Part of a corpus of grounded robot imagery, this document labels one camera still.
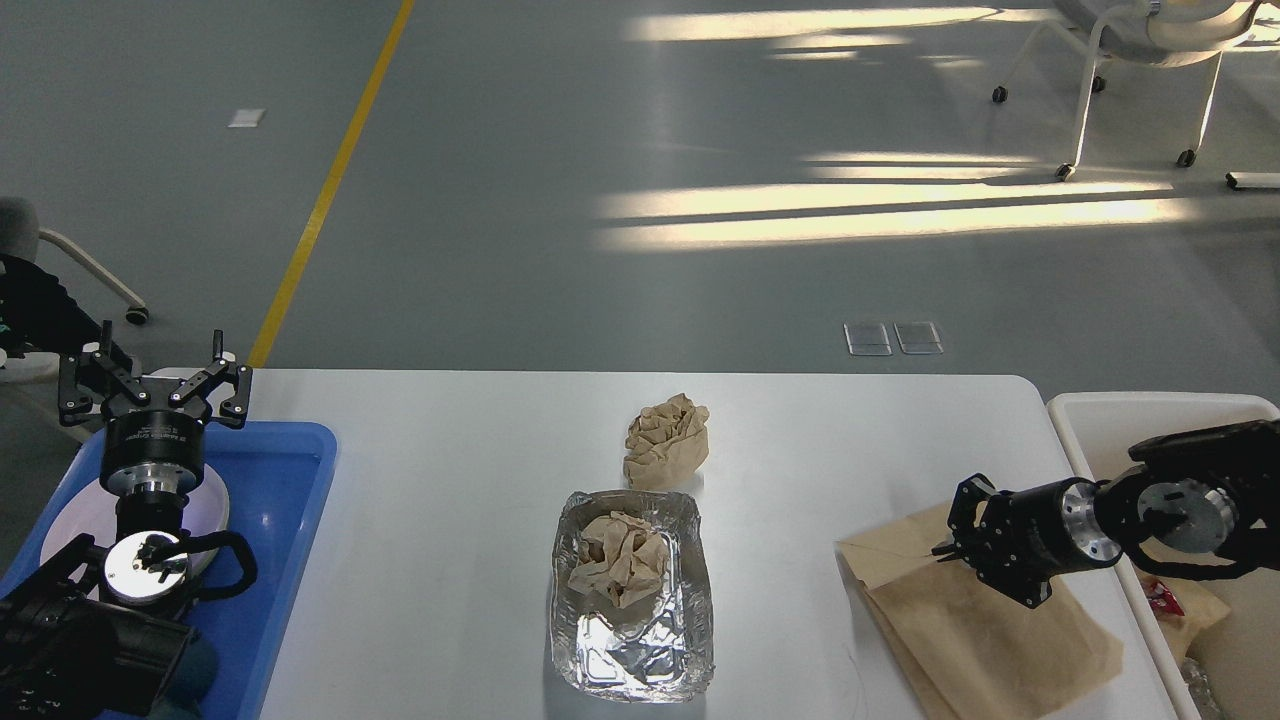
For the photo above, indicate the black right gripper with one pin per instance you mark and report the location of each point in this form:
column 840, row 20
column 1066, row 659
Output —
column 1030, row 535

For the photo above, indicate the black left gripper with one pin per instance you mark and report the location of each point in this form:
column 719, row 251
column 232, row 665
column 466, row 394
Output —
column 151, row 441

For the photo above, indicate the brown paper bag front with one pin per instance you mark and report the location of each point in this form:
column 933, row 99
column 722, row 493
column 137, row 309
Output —
column 967, row 651

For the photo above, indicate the brown paper bag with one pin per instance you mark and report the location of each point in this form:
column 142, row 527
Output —
column 1203, row 609
column 967, row 651

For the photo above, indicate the pink plastic plate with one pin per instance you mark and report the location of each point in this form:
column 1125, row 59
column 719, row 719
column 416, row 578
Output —
column 92, row 511

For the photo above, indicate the crushed red can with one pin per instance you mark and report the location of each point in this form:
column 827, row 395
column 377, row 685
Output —
column 1162, row 600

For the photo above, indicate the dark teal mug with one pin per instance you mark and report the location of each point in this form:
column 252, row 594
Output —
column 191, row 681

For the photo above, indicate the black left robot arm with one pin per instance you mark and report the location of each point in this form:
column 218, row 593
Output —
column 97, row 629

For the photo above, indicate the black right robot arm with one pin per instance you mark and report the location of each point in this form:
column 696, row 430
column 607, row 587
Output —
column 1198, row 505

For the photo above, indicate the seated person at left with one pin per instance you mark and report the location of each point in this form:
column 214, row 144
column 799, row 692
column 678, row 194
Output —
column 37, row 311

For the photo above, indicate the blue plastic tray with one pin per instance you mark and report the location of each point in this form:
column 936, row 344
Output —
column 277, row 474

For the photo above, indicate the floor socket plate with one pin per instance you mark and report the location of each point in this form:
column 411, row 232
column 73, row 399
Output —
column 869, row 339
column 918, row 338

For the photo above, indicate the white plastic bin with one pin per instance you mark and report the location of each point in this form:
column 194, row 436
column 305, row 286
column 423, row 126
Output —
column 1239, row 654

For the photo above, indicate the white floor marker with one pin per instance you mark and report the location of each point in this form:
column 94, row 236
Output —
column 246, row 118

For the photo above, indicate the crumpled brown paper ball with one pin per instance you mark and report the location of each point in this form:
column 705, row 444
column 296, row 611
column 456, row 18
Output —
column 666, row 444

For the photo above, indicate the aluminium foil tray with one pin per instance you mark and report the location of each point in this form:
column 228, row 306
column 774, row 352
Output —
column 659, row 650

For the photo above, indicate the crumpled brown paper in tray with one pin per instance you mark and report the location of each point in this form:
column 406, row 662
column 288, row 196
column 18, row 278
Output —
column 622, row 558

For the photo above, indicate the white bar on floor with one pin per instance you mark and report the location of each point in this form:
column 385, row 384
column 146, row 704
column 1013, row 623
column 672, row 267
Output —
column 1239, row 180

